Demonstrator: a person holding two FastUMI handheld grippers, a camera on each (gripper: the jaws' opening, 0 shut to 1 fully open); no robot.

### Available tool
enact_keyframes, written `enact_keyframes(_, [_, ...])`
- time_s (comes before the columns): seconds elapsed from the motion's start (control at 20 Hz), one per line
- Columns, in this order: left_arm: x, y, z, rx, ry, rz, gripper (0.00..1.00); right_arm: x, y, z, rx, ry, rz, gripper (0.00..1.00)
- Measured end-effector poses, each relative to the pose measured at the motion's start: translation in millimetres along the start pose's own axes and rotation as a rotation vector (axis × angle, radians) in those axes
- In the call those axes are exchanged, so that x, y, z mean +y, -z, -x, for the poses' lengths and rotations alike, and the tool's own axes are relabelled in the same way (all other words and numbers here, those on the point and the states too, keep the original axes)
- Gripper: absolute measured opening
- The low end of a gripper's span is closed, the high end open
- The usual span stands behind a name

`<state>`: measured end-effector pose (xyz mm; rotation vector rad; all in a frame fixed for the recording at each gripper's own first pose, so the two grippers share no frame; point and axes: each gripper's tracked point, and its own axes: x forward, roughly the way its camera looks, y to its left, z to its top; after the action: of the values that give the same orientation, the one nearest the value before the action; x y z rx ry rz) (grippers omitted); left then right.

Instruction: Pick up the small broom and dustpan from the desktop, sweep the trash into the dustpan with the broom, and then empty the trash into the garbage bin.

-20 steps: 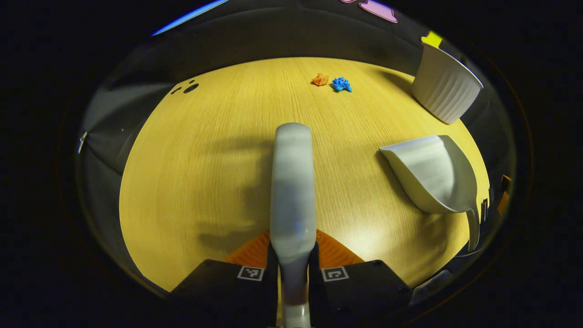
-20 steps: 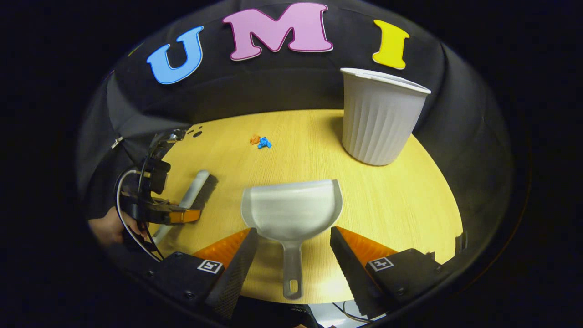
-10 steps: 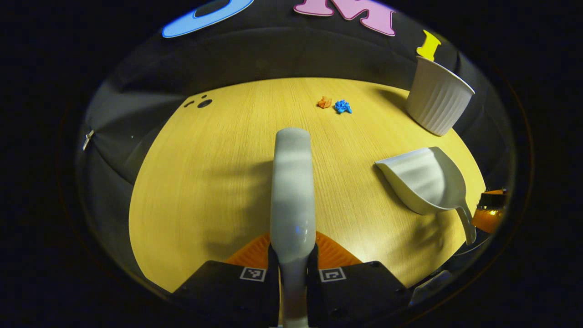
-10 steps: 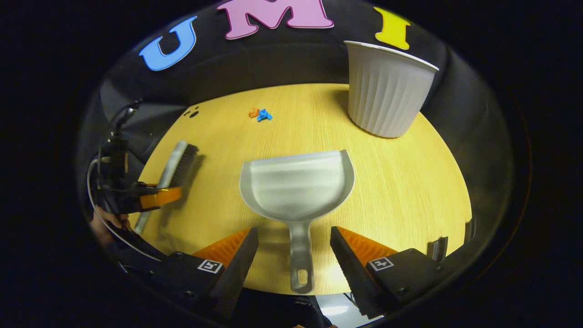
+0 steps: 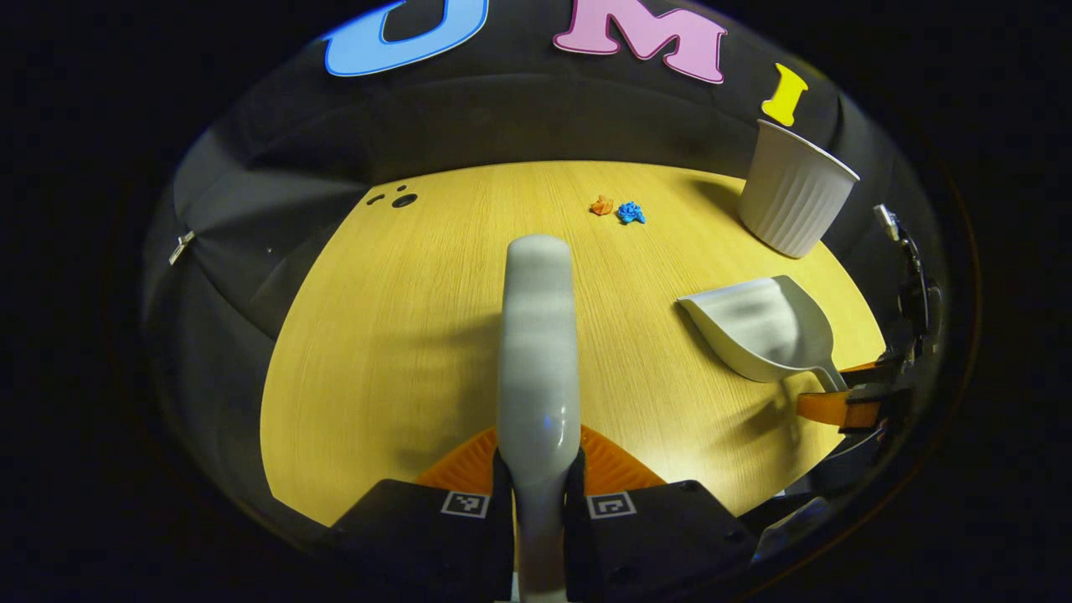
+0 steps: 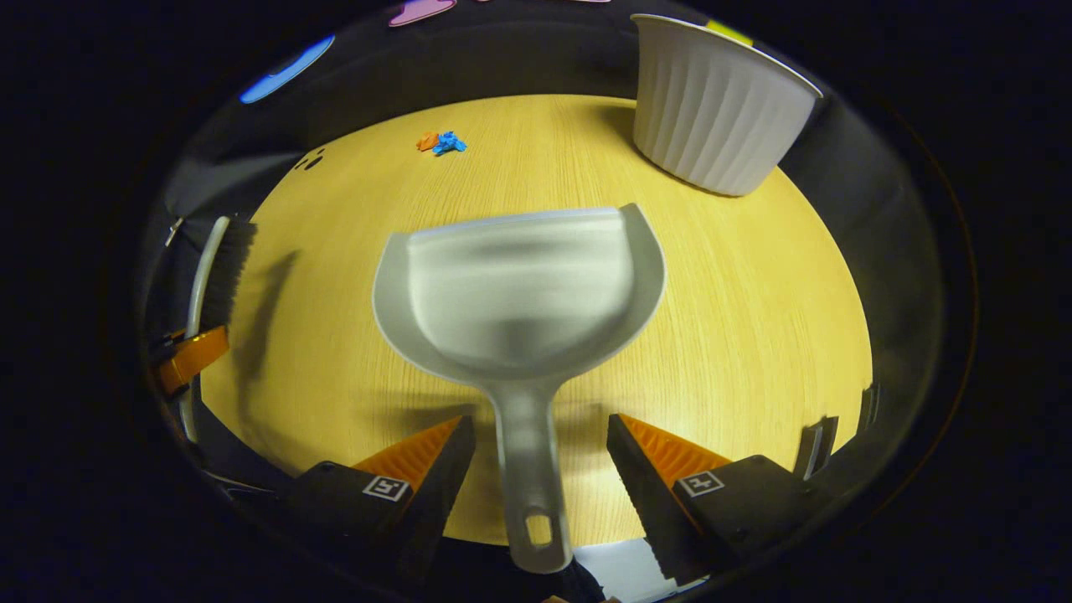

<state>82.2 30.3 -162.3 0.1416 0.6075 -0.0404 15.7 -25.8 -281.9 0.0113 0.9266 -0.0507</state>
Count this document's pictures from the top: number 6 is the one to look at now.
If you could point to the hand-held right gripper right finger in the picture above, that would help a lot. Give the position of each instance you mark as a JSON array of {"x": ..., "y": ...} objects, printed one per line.
[{"x": 636, "y": 486}]

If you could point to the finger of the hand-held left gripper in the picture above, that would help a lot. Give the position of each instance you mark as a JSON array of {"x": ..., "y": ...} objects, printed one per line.
[{"x": 193, "y": 356}]

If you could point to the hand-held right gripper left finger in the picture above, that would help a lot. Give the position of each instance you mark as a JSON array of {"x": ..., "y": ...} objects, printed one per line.
[{"x": 444, "y": 477}]

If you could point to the small white broom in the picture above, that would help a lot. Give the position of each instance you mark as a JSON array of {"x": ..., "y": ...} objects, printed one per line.
[{"x": 230, "y": 268}]

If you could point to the white dustpan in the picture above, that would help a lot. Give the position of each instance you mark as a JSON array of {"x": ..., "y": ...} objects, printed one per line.
[{"x": 519, "y": 293}]

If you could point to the orange trash scrap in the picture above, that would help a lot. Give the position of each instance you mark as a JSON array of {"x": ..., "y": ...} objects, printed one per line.
[{"x": 427, "y": 141}]

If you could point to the blue trash scrap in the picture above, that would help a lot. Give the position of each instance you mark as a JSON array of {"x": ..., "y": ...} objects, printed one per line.
[{"x": 450, "y": 143}]

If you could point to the white ribbed garbage bin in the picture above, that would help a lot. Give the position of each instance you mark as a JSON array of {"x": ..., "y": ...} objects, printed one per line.
[{"x": 712, "y": 109}]

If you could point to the wooden desktop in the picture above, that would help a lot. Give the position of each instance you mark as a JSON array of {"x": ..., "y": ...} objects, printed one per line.
[{"x": 754, "y": 293}]

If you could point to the white cloth clip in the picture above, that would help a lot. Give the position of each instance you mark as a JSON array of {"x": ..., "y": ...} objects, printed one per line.
[{"x": 173, "y": 231}]

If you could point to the black table edge clamp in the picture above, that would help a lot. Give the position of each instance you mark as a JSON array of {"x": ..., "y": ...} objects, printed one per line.
[
  {"x": 816, "y": 445},
  {"x": 870, "y": 407}
]

